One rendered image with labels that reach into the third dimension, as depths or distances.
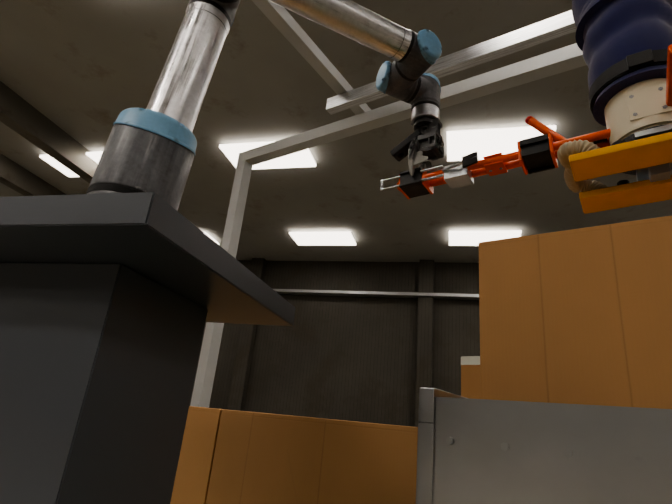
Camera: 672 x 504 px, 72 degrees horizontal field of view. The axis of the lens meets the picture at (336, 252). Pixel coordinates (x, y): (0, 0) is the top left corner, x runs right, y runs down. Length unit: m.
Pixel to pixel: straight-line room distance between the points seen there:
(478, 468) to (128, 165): 0.76
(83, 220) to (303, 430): 0.79
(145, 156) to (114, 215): 0.32
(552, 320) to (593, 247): 0.16
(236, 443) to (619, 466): 0.90
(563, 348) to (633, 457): 0.26
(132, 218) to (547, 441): 0.66
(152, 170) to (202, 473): 0.87
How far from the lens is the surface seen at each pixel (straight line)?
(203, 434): 1.44
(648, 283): 1.01
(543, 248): 1.05
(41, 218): 0.63
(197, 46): 1.27
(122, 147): 0.89
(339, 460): 1.14
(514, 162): 1.39
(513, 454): 0.83
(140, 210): 0.54
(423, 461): 0.88
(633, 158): 1.21
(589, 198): 1.35
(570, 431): 0.82
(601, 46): 1.44
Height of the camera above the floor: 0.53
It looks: 20 degrees up
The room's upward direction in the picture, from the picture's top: 6 degrees clockwise
